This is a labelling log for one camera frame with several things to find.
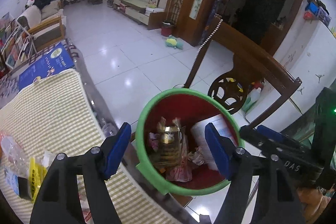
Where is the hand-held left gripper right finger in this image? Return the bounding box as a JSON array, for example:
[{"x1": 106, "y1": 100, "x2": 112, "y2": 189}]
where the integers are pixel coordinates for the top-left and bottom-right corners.
[{"x1": 204, "y1": 122, "x2": 300, "y2": 224}]

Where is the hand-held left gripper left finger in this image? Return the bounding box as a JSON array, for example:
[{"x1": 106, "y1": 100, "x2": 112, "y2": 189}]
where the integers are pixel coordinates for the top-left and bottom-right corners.
[{"x1": 29, "y1": 122, "x2": 132, "y2": 224}]

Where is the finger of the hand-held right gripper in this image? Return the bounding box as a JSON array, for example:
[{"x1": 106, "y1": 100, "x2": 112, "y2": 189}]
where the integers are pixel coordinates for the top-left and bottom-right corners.
[
  {"x1": 239, "y1": 126, "x2": 325, "y2": 185},
  {"x1": 257, "y1": 125, "x2": 315, "y2": 159}
]

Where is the purple wrapper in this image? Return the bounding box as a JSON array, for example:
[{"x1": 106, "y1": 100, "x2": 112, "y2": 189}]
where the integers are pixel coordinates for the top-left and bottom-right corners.
[{"x1": 148, "y1": 132, "x2": 161, "y2": 152}]

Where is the red bin with green rim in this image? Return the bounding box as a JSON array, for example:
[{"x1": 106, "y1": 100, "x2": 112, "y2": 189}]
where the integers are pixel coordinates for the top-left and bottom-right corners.
[{"x1": 135, "y1": 89, "x2": 246, "y2": 197}]

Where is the yellow wrapper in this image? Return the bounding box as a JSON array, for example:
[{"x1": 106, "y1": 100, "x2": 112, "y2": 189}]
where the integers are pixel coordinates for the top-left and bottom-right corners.
[{"x1": 17, "y1": 157, "x2": 49, "y2": 201}]

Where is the clear plastic bottle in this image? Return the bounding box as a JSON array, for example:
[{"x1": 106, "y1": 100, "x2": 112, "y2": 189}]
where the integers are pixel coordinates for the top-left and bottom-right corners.
[{"x1": 0, "y1": 135, "x2": 32, "y2": 177}]

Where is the small white blue packet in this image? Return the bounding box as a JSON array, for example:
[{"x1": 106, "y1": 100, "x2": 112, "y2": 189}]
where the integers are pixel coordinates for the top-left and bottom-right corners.
[{"x1": 4, "y1": 166, "x2": 21, "y2": 195}]

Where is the white green detergent bottle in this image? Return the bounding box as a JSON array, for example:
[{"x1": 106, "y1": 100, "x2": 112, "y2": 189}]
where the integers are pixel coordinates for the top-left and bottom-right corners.
[{"x1": 241, "y1": 80, "x2": 265, "y2": 113}]

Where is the pink red plastic wrapper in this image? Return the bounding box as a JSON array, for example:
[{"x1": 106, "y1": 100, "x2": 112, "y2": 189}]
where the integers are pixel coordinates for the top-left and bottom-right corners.
[{"x1": 165, "y1": 135, "x2": 193, "y2": 182}]

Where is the yellow striped table mat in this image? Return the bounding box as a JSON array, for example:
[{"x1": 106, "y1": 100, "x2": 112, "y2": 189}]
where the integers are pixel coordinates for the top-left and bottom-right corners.
[{"x1": 0, "y1": 69, "x2": 179, "y2": 224}]

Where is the carved wooden chair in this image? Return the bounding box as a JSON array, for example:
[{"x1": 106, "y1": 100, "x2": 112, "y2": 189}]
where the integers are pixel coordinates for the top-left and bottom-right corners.
[{"x1": 182, "y1": 14, "x2": 302, "y2": 132}]

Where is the blue book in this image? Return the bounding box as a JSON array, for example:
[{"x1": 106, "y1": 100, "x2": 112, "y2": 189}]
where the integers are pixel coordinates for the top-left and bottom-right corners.
[{"x1": 17, "y1": 42, "x2": 75, "y2": 90}]

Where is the green yellow plush toy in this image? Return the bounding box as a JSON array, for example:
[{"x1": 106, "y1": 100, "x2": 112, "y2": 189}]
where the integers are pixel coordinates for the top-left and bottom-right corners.
[{"x1": 165, "y1": 35, "x2": 185, "y2": 50}]

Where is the blue red toy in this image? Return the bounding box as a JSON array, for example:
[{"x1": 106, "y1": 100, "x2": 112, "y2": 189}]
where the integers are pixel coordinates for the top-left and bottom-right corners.
[{"x1": 304, "y1": 0, "x2": 331, "y2": 26}]

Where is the small red waste bin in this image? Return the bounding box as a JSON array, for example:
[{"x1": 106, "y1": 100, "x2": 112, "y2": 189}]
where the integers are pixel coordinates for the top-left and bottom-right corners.
[{"x1": 161, "y1": 20, "x2": 175, "y2": 37}]

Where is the beige wooden sofa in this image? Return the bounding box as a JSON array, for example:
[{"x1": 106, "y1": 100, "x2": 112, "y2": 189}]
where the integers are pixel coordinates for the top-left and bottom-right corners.
[{"x1": 17, "y1": 0, "x2": 67, "y2": 52}]

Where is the white book rack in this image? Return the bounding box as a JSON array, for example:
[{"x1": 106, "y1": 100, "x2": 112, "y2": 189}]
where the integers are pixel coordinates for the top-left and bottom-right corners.
[{"x1": 0, "y1": 11, "x2": 37, "y2": 69}]

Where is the television cabinet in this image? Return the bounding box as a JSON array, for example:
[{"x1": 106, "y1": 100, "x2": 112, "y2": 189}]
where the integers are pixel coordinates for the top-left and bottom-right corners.
[{"x1": 113, "y1": 0, "x2": 166, "y2": 30}]

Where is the bamboo wall painting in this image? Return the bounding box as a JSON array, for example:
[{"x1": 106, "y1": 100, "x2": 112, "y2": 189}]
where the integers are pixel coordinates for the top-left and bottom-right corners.
[{"x1": 189, "y1": 0, "x2": 205, "y2": 20}]

